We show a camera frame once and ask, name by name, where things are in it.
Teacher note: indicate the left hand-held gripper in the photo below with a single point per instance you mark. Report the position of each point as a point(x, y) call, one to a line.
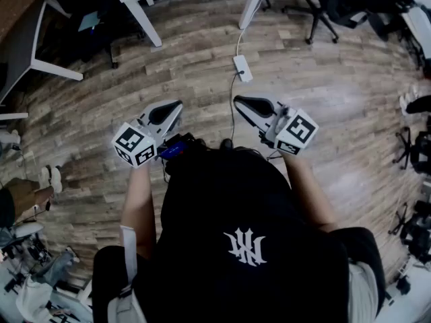
point(134, 146)

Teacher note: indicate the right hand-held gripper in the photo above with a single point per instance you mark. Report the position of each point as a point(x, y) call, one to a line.
point(296, 131)

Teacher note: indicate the person's right forearm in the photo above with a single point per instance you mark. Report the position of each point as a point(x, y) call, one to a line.
point(306, 194)

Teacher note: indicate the person's left forearm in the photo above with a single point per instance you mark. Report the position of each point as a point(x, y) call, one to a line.
point(139, 197)

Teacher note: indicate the black office chair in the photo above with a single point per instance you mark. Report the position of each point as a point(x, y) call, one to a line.
point(343, 2)
point(64, 42)
point(417, 237)
point(421, 150)

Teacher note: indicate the black device with blue screen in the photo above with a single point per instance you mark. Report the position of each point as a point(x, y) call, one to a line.
point(173, 150)

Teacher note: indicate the person's black shoe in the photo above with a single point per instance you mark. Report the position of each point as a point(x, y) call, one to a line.
point(226, 144)

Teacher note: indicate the white power strip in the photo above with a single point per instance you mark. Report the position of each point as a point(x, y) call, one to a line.
point(243, 67)

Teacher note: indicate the person's black t-shirt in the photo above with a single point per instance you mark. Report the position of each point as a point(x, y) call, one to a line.
point(235, 197)

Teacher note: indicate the pale blue book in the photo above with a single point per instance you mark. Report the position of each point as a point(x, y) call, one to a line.
point(89, 22)

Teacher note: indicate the grey round stool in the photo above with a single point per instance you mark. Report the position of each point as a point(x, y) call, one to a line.
point(27, 229)

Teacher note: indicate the white table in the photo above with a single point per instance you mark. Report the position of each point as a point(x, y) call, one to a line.
point(421, 25)

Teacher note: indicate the pile of lab equipment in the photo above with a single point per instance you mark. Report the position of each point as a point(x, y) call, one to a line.
point(30, 281)

